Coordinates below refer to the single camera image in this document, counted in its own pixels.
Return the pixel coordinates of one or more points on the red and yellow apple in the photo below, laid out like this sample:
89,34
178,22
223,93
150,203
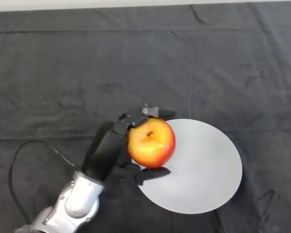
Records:
150,145

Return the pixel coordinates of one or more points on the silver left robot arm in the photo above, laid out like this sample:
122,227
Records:
72,204

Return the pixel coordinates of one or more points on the black cloth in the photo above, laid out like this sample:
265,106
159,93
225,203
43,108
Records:
135,60

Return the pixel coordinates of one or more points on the white round plate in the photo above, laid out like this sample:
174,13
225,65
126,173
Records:
203,170

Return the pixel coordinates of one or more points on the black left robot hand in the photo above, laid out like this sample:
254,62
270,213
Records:
106,150

